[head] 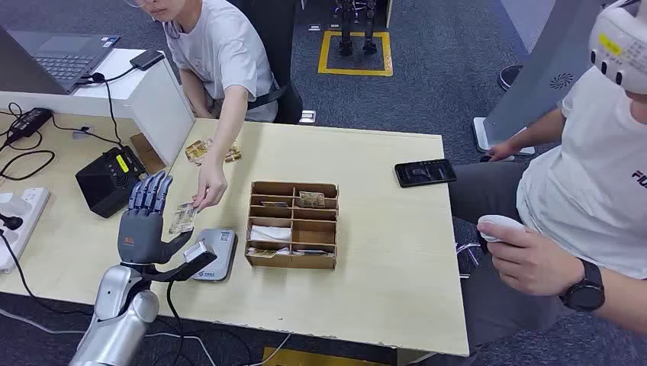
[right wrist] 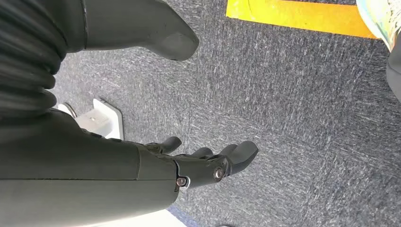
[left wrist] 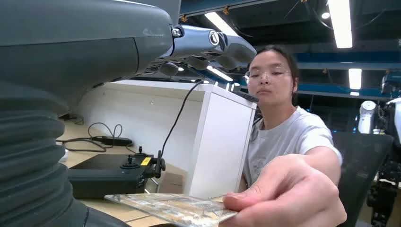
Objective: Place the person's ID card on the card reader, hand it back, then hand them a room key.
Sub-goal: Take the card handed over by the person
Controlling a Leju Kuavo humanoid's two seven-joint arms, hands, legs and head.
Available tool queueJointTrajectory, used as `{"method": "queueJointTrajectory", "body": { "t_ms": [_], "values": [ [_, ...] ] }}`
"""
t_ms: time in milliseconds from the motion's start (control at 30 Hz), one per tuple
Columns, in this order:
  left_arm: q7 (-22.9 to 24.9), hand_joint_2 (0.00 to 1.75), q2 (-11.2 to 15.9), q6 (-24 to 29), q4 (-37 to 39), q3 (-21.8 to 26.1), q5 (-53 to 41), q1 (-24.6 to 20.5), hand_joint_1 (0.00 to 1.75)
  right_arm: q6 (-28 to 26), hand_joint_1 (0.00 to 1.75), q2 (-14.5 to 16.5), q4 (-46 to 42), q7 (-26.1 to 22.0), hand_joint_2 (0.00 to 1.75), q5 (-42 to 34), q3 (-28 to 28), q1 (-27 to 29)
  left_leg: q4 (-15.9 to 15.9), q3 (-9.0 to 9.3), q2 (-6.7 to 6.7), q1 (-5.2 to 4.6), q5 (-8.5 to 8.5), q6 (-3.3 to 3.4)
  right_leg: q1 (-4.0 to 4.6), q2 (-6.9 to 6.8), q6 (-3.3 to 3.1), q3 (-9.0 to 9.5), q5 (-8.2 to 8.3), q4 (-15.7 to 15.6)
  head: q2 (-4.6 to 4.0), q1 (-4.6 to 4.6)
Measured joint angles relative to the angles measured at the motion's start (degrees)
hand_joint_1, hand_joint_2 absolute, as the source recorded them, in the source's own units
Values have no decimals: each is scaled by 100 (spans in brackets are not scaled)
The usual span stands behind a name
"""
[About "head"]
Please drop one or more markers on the headset person's right hand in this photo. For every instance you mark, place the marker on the headset person's right hand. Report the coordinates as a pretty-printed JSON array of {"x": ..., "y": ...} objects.
[{"x": 504, "y": 150}]

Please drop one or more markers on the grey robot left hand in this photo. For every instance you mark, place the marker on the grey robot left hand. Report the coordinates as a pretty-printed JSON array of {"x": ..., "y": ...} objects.
[{"x": 141, "y": 237}]

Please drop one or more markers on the person's left hand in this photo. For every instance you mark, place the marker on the person's left hand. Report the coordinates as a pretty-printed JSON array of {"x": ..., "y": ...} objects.
[{"x": 211, "y": 184}]

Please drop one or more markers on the headset person's left hand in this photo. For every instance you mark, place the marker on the headset person's left hand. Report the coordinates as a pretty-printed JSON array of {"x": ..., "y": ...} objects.
[{"x": 536, "y": 262}]

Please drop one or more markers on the white handheld controller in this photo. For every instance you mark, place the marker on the white handheld controller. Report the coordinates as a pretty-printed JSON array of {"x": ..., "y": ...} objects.
[{"x": 498, "y": 222}]

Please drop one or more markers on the patterned room key card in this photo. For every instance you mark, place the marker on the patterned room key card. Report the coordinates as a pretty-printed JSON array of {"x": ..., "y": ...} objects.
[{"x": 262, "y": 253}]

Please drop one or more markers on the person's right forearm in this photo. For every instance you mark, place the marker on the person's right forearm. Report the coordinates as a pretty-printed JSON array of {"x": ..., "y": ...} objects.
[{"x": 194, "y": 96}]

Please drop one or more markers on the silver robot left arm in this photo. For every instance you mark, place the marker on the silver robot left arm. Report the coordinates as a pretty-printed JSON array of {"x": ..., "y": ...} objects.
[{"x": 119, "y": 313}]

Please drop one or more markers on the person's left forearm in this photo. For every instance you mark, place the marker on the person's left forearm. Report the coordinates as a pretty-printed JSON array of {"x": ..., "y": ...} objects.
[{"x": 227, "y": 126}]

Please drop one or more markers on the headset person's left forearm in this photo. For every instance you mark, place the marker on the headset person's left forearm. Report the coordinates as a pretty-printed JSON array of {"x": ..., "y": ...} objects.
[{"x": 624, "y": 303}]

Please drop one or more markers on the headset person's right forearm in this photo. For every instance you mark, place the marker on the headset person's right forearm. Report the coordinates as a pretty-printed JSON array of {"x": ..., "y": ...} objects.
[{"x": 541, "y": 132}]

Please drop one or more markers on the grey card reader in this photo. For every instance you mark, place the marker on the grey card reader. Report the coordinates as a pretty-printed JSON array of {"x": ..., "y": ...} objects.
[{"x": 222, "y": 247}]

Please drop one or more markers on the dark printed card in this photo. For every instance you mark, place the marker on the dark printed card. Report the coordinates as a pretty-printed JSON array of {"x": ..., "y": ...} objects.
[{"x": 274, "y": 204}]

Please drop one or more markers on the person wearing VR headset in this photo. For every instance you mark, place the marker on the person wearing VR headset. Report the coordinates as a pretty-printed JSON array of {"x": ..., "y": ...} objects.
[{"x": 596, "y": 202}]

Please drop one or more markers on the tan printed card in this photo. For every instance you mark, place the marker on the tan printed card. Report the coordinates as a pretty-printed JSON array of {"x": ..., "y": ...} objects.
[{"x": 311, "y": 199}]

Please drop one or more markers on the thin grey card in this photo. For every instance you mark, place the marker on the thin grey card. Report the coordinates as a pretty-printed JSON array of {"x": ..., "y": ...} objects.
[{"x": 311, "y": 251}]

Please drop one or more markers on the person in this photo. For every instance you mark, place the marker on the person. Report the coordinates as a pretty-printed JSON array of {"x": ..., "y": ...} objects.
[{"x": 222, "y": 50}]

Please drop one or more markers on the black wristwatch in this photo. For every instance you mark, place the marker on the black wristwatch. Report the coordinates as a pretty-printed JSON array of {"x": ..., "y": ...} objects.
[{"x": 584, "y": 290}]

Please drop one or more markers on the black box with yellow label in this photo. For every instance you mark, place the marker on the black box with yellow label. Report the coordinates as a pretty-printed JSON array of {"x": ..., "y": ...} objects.
[{"x": 106, "y": 184}]

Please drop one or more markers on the chrome chair leg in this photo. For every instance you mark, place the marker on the chrome chair leg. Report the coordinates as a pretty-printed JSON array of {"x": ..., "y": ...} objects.
[{"x": 467, "y": 252}]

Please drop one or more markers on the dark shoe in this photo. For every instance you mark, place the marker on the dark shoe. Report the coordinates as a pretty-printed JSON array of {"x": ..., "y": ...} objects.
[{"x": 508, "y": 77}]

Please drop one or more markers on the white paper sheet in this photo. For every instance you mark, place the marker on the white paper sheet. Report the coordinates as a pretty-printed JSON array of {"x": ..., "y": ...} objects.
[
  {"x": 270, "y": 234},
  {"x": 283, "y": 250}
]

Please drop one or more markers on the black smartphone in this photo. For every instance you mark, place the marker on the black smartphone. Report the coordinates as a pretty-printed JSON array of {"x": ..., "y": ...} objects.
[{"x": 424, "y": 173}]

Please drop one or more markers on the white desk partition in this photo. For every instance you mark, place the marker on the white desk partition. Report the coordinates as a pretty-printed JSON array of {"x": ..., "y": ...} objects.
[{"x": 156, "y": 116}]

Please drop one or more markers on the grey stand with white base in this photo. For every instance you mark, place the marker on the grey stand with white base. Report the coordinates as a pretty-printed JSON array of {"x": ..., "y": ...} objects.
[{"x": 541, "y": 60}]

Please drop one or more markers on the wooden compartment organizer box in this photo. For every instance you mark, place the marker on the wooden compartment organizer box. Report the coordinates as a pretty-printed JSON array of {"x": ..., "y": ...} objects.
[{"x": 290, "y": 261}]

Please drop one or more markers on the white power strip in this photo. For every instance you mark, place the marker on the white power strip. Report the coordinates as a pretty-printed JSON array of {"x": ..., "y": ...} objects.
[{"x": 28, "y": 212}]

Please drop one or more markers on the silver floor socket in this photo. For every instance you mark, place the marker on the silver floor socket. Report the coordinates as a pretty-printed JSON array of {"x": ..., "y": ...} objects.
[{"x": 307, "y": 117}]

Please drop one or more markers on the small grey clip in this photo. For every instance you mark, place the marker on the small grey clip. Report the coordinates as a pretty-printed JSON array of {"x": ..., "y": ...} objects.
[{"x": 82, "y": 133}]

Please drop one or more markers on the black plug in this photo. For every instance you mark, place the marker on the black plug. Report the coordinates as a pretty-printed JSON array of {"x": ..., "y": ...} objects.
[{"x": 11, "y": 221}]

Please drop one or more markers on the black external drive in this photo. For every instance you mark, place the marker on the black external drive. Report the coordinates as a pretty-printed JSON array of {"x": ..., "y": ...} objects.
[{"x": 146, "y": 58}]

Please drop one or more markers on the white VR headset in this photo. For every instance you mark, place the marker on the white VR headset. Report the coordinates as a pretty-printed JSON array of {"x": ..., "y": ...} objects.
[{"x": 619, "y": 50}]

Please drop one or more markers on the black power adapter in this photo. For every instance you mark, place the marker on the black power adapter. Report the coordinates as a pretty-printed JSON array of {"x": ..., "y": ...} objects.
[{"x": 29, "y": 122}]

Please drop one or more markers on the black office chair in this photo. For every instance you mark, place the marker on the black office chair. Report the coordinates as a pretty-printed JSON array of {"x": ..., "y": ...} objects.
[{"x": 275, "y": 30}]

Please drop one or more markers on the yellow floor tape square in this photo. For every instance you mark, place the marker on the yellow floor tape square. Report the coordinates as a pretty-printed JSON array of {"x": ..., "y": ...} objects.
[{"x": 354, "y": 71}]

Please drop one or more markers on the black humanoid robot leg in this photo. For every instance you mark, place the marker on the black humanoid robot leg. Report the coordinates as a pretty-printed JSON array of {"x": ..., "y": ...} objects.
[
  {"x": 370, "y": 30},
  {"x": 346, "y": 30}
]

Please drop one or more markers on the grey laptop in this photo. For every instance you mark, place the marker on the grey laptop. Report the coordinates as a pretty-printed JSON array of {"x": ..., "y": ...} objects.
[{"x": 60, "y": 58}]

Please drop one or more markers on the yellow floor tape strip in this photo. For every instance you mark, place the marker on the yellow floor tape strip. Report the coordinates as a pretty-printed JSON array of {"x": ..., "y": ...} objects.
[{"x": 303, "y": 358}]

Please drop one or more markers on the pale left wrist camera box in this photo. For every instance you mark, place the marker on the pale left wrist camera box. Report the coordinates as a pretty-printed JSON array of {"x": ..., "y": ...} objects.
[{"x": 197, "y": 251}]

